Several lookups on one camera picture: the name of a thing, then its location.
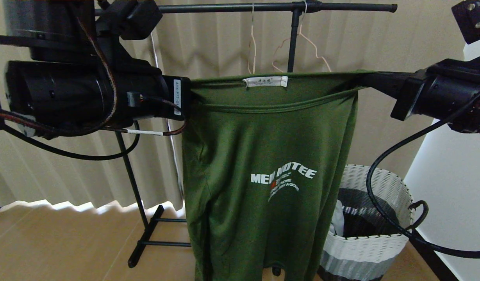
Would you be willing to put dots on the beige curtain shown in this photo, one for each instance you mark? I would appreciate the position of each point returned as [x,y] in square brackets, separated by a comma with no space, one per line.
[224,43]

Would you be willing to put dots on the black clothes rack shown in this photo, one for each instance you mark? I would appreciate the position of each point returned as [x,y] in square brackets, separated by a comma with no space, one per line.
[294,39]

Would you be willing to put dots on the pale grey garment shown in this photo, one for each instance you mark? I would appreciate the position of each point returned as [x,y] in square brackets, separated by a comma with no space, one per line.
[336,222]

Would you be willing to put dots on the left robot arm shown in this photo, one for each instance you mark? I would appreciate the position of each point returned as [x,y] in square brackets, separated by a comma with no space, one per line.
[40,23]

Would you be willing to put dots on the white laundry basket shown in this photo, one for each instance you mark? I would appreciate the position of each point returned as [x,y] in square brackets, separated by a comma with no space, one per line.
[372,249]

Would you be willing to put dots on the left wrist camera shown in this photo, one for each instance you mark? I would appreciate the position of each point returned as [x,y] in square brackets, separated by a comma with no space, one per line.
[134,17]

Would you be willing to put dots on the pink clothes hanger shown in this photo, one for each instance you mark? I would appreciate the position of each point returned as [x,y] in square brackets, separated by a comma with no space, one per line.
[253,47]
[314,48]

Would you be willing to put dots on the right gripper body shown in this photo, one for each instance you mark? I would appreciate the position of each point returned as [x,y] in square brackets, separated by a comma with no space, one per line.
[446,89]

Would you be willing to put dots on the green printed shirt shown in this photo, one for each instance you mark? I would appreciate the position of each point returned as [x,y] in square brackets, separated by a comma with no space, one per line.
[263,136]

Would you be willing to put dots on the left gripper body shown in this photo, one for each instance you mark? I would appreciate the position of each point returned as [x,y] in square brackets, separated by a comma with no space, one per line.
[68,93]

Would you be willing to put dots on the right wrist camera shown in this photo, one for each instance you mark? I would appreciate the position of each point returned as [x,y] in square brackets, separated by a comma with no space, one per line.
[474,19]

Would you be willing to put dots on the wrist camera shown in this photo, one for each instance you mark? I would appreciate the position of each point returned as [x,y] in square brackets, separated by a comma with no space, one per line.
[474,19]
[134,17]

